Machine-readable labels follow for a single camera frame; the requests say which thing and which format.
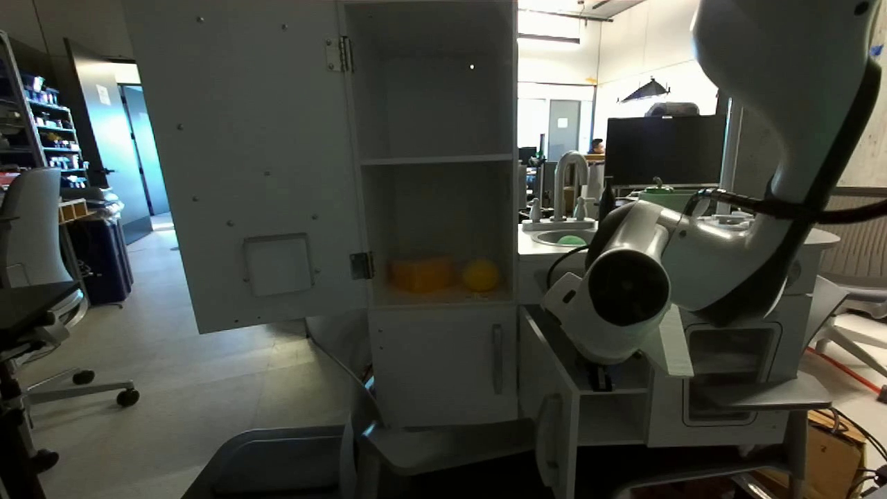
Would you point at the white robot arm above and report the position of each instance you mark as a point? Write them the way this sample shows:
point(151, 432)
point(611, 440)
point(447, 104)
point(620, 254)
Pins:
point(806, 74)

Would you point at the white lower cabinet door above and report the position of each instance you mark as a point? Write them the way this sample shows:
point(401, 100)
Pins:
point(546, 404)

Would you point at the tall white cabinet door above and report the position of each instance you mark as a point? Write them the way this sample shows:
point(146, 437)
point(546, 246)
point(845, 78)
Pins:
point(250, 118)

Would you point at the open oven door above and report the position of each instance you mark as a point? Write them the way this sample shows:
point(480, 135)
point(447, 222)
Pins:
point(785, 394)

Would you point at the yellow toy lemon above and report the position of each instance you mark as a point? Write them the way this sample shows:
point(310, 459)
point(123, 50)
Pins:
point(480, 276)

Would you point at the orange toy food block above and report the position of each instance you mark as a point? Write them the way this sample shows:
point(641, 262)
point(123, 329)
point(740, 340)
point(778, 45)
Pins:
point(421, 276)

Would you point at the silver toy faucet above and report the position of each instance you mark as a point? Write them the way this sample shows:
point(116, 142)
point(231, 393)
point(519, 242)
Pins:
point(557, 195)

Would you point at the black computer monitor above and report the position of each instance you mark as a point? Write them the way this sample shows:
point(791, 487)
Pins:
point(663, 147)

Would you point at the mint green bowl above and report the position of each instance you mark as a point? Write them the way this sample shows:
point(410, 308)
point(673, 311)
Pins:
point(679, 197)

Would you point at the grey chair foreground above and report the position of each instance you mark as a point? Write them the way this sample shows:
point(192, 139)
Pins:
point(274, 463)

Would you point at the grey office chair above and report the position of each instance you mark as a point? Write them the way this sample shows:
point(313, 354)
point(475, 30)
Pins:
point(37, 300)

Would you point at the beige mesh chair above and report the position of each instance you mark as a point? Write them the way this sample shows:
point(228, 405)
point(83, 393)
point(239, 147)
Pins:
point(852, 276)

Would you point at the storage shelf with items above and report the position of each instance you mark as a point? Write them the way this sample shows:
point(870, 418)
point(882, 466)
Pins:
point(37, 132)

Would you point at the cardboard box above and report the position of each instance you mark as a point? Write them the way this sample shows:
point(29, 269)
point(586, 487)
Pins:
point(824, 461)

